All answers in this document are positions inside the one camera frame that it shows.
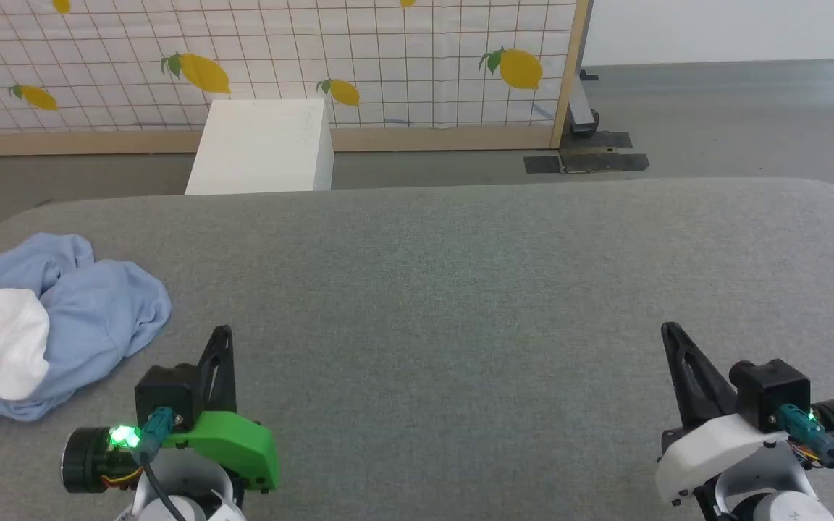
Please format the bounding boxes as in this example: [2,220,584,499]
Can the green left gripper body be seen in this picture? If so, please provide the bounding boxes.
[162,410,281,494]

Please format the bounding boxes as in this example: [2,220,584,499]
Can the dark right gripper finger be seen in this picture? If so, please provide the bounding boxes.
[660,323,715,429]
[670,323,738,422]

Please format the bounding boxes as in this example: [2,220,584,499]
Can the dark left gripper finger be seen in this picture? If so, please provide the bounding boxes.
[217,325,238,416]
[195,327,221,428]

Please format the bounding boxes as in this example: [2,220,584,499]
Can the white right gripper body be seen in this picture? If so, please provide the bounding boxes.
[654,413,788,505]

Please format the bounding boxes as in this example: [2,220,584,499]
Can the light blue garment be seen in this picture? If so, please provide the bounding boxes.
[0,232,173,433]

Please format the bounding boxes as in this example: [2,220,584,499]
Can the white box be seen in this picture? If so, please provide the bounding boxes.
[185,99,335,196]

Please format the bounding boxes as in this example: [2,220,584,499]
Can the grey fabric sofa cushion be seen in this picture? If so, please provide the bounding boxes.
[0,177,834,521]

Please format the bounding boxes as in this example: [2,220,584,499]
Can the black floor mat strip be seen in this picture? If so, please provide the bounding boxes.
[523,131,651,175]

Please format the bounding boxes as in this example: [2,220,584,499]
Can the grey metal partition foot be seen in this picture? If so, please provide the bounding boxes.
[568,69,601,138]

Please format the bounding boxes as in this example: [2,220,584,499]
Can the lemon print partition screen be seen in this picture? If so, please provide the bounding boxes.
[0,0,591,157]

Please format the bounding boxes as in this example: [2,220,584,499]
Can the left arm teal plug cable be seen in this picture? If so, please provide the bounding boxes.
[133,406,188,521]

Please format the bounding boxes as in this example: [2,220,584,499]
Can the arm teal plug cable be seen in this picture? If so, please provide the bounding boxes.
[778,404,834,513]
[133,406,188,521]

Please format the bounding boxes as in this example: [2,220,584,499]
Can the right arm teal plug cable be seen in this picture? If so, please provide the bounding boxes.
[778,404,834,513]

